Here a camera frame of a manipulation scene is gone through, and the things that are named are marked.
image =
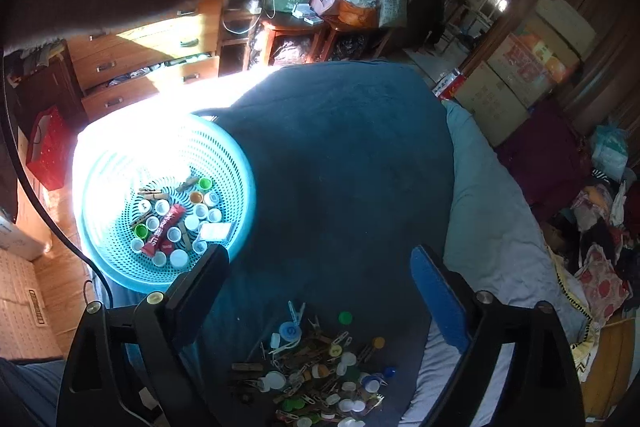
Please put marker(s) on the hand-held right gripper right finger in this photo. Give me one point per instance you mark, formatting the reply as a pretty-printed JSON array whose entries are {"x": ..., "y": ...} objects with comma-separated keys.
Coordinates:
[{"x": 440, "y": 302}]

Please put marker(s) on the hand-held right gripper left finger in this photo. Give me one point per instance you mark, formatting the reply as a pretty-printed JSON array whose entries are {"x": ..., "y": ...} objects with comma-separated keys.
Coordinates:
[{"x": 200, "y": 292}]

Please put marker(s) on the heap of caps and clothespins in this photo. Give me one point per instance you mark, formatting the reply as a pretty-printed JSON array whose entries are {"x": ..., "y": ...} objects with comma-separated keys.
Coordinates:
[
  {"x": 175, "y": 234},
  {"x": 310, "y": 372}
]

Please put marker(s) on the cyan plastic basket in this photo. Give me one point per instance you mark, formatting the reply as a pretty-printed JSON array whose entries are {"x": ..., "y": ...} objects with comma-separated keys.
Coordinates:
[{"x": 125, "y": 167}]

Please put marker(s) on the small white packet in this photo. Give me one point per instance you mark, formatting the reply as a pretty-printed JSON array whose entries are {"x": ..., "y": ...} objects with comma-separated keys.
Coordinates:
[{"x": 215, "y": 232}]

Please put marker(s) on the red sachet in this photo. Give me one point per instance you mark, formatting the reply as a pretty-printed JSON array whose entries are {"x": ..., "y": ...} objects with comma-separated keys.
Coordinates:
[{"x": 162, "y": 229}]

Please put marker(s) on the grey quilt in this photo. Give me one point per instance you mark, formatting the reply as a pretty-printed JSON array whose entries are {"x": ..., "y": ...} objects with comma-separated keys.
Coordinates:
[{"x": 490, "y": 217}]

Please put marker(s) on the yellow fringed sheet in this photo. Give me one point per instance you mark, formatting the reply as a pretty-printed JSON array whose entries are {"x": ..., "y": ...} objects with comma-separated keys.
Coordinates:
[{"x": 575, "y": 302}]

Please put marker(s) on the red floral pillow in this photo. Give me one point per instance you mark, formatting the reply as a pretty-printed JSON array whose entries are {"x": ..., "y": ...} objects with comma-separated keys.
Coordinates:
[{"x": 602, "y": 284}]

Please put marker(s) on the dark blue blanket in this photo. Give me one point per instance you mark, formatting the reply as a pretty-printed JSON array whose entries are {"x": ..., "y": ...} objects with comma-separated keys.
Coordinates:
[{"x": 340, "y": 157}]

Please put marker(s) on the maroon cloth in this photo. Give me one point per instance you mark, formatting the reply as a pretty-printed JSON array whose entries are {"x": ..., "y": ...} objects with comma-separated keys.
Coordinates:
[{"x": 540, "y": 157}]

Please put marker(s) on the heap of mixed clothes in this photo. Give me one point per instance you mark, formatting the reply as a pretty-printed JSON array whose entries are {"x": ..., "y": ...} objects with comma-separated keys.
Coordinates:
[{"x": 600, "y": 217}]

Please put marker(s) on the wooden bed headboard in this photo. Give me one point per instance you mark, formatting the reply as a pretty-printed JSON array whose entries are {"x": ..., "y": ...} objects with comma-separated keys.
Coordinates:
[{"x": 612, "y": 367}]

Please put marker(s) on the person's blue trousers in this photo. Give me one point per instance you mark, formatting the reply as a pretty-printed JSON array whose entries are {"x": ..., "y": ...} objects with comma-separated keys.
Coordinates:
[{"x": 30, "y": 392}]

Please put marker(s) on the red gift bag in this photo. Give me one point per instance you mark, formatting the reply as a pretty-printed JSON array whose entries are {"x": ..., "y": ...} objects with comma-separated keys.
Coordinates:
[{"x": 50, "y": 152}]

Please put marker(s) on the plain cardboard box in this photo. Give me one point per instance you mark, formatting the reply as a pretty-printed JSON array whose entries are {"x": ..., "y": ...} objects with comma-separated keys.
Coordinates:
[{"x": 490, "y": 102}]

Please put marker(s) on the red and white carton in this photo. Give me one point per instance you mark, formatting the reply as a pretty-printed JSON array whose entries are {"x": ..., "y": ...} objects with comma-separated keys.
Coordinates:
[{"x": 449, "y": 85}]

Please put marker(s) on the light blue plastic package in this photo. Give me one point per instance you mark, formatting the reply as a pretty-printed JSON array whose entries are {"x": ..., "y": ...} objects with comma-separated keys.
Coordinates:
[{"x": 610, "y": 152}]

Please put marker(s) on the wooden dresser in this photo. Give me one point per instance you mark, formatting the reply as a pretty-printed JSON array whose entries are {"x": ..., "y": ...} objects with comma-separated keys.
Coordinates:
[{"x": 150, "y": 42}]

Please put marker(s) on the red printed cardboard box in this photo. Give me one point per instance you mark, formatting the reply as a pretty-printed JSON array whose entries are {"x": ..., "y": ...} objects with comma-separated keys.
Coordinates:
[{"x": 517, "y": 57}]

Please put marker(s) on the orange printed cardboard box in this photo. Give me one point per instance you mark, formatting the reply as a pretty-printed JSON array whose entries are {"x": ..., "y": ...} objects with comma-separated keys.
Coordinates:
[{"x": 557, "y": 64}]

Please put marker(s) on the red wooden side table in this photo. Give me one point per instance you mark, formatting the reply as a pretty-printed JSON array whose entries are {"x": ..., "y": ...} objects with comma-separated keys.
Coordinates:
[{"x": 320, "y": 32}]

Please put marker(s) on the patterned cushion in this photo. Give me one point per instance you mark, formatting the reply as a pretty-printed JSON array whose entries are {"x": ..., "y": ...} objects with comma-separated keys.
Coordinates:
[{"x": 392, "y": 7}]

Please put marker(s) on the brown cardboard box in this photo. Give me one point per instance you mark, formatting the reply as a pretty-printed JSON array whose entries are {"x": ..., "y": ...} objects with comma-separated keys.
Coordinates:
[{"x": 562, "y": 17}]

